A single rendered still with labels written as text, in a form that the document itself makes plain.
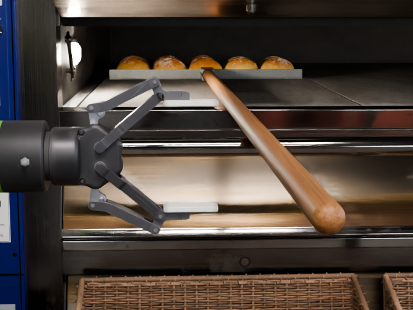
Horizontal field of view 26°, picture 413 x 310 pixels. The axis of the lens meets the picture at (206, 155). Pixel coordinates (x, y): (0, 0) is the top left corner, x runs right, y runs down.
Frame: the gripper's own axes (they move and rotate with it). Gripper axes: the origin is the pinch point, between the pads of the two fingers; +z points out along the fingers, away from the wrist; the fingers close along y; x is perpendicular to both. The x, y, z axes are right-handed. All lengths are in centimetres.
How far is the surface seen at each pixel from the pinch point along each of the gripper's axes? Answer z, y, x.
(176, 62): -1, -6, -143
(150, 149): -7.6, 2.5, -22.8
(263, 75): 24, -2, -140
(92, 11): -19, -19, -60
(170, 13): -4, -19, -62
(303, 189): 7.1, -1.4, 31.4
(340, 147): 21.9, 2.2, -22.3
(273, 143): 7.8, -2.1, 4.8
